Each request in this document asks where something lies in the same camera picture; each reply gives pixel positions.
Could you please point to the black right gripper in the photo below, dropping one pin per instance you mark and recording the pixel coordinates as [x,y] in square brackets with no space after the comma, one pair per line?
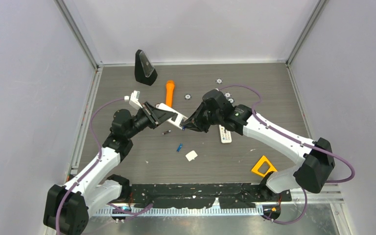
[195,123]

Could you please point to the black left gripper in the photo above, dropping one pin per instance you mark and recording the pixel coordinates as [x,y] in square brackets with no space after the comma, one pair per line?
[154,115]

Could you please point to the blue battery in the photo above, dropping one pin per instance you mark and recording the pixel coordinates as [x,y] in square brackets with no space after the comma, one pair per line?
[179,147]

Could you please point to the white battery cover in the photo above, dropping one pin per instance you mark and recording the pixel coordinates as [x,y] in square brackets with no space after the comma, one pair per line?
[191,155]

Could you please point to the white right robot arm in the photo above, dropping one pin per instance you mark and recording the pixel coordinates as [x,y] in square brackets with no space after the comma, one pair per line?
[313,160]

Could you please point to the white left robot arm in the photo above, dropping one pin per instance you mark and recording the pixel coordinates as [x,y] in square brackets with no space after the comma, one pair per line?
[70,206]

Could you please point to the black wedge stand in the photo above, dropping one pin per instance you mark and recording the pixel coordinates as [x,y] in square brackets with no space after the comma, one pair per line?
[144,71]

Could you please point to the poker chip far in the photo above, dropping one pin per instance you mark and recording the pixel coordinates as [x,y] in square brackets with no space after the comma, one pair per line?
[219,81]

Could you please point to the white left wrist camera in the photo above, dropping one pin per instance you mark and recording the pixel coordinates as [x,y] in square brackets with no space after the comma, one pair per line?
[133,99]

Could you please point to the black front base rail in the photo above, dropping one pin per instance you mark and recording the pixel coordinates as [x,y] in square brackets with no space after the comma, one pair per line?
[200,196]

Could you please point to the yellow triangular frame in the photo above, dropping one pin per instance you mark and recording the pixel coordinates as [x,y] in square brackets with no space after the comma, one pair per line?
[263,167]

